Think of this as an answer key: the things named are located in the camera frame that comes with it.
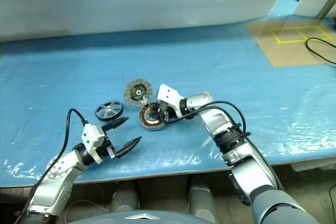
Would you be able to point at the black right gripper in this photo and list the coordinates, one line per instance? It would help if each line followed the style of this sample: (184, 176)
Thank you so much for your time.
(164, 108)

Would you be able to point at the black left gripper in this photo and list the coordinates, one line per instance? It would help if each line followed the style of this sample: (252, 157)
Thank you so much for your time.
(109, 146)

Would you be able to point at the motor housing with copper windings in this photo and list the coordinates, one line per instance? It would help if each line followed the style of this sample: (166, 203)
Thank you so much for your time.
(147, 123)

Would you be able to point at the silver spoked rotor black rim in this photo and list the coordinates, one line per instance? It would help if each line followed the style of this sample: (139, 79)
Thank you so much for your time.
(109, 111)

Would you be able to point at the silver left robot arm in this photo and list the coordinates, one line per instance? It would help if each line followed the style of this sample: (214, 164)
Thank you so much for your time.
(57, 179)

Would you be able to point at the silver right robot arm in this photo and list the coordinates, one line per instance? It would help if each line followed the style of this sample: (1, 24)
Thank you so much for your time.
(252, 161)

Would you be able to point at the grey grinding wheel disc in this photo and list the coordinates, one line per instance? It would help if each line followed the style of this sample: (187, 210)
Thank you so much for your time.
(131, 89)

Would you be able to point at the grey rounded robot leg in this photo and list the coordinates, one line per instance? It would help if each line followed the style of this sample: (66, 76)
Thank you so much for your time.
(200, 197)
(124, 197)

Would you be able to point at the blue plastic table cover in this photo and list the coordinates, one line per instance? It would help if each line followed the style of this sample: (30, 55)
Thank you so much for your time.
(78, 77)

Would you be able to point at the grey robot torso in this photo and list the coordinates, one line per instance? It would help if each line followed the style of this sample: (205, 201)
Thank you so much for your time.
(136, 217)

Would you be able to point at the brown cardboard sheet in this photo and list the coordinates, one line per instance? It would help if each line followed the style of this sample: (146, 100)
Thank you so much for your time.
(283, 51)

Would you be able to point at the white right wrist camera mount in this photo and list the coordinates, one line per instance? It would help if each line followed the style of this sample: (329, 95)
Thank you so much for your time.
(169, 95)

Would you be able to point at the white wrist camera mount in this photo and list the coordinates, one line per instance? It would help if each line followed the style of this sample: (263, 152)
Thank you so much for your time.
(92, 140)
(169, 95)

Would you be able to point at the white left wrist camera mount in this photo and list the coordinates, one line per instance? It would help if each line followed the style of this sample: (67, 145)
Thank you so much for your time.
(92, 140)

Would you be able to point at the grey metal post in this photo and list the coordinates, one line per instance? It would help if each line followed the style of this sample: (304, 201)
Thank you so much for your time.
(326, 5)

